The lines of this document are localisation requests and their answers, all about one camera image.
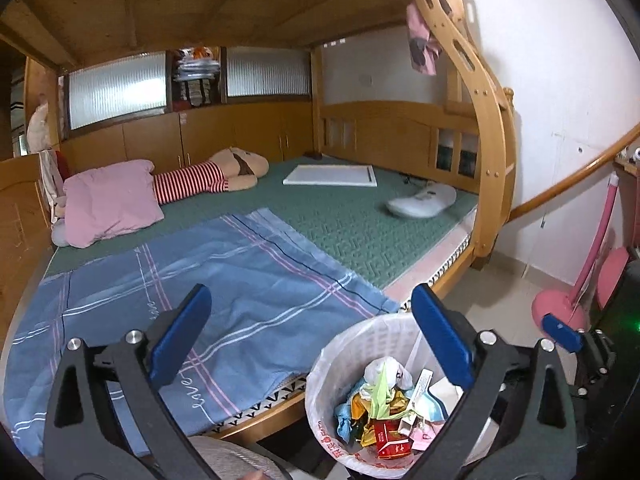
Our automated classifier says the white tissue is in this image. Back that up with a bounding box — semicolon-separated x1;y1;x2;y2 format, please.
363;356;413;391

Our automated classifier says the green paper scrap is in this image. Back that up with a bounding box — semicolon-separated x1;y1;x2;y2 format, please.
370;363;396;420

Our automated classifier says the red cardboard box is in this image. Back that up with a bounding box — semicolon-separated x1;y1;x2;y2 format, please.
373;419;412;460

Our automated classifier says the pink paper wrapper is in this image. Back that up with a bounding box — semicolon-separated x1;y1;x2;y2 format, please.
409;419;444;452

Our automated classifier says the white trash bin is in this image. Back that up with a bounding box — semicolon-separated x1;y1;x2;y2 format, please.
305;313;463;479

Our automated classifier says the pink desk lamp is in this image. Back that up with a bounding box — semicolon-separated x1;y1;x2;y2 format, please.
530;173;630;334

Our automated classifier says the blue plaid blanket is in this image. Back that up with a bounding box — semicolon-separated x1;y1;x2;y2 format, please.
3;209;398;456

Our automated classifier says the white handheld device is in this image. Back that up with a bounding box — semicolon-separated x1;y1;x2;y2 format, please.
386;182;457;219

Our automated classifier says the pink pillow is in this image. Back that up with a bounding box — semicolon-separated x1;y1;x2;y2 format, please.
63;159;164;248

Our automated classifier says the striped plush doll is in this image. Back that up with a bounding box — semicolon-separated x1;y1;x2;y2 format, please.
153;148;269;205

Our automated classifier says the wooden bed headboard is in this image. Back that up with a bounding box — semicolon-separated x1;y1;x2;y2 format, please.
0;155;51;340

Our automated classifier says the white flat board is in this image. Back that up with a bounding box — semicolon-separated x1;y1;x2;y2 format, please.
282;165;378;188

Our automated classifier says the wooden bed footboard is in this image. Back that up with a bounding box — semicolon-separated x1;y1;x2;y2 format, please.
310;47;480;194

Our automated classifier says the wooden cabinet row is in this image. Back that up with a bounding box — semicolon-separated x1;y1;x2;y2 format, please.
61;101;314;172

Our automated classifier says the white plush toy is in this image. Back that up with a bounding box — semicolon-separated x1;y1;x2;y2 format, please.
26;102;52;154

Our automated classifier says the wooden bunk ladder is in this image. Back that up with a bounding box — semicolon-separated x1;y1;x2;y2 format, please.
414;0;516;258

